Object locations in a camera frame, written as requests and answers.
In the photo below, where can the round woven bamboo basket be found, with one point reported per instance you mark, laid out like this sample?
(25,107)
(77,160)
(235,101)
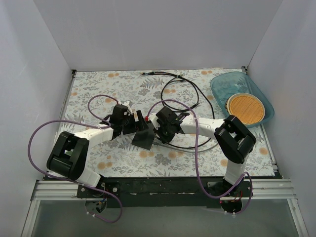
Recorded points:
(247,107)

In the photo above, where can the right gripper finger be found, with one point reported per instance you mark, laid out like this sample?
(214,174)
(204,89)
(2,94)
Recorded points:
(159,133)
(165,138)

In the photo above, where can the floral table mat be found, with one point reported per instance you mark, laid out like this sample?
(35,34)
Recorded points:
(94,94)

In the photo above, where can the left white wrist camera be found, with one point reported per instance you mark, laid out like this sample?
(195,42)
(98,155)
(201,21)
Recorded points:
(128,104)

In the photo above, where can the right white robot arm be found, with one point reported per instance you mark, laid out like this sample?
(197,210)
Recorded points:
(232,136)

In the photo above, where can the teal plastic tray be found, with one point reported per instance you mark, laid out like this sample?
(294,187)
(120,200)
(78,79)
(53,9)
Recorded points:
(228,84)

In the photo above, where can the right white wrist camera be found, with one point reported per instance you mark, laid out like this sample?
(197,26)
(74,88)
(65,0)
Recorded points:
(154,120)

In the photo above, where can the aluminium frame rail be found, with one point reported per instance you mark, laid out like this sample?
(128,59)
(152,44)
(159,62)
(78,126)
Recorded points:
(261,188)

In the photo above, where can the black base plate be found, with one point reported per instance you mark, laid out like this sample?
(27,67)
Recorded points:
(156,191)

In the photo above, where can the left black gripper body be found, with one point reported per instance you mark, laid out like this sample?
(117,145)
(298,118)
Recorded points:
(136,122)

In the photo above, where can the black network switch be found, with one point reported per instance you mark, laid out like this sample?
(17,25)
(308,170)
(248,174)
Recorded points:
(144,138)

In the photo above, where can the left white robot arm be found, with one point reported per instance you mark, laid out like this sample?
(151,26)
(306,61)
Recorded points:
(70,152)

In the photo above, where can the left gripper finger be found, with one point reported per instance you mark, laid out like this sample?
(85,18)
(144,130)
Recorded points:
(141,123)
(129,128)

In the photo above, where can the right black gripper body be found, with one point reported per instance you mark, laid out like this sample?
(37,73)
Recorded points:
(160,125)

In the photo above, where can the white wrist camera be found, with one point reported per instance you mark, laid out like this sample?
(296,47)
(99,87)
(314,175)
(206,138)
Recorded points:
(154,120)
(128,104)

